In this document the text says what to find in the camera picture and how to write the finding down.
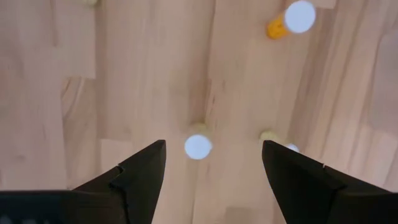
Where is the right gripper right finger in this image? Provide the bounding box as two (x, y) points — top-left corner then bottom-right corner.
(262, 139), (389, 224)

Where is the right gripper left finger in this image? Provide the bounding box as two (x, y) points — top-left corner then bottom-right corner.
(74, 139), (167, 224)

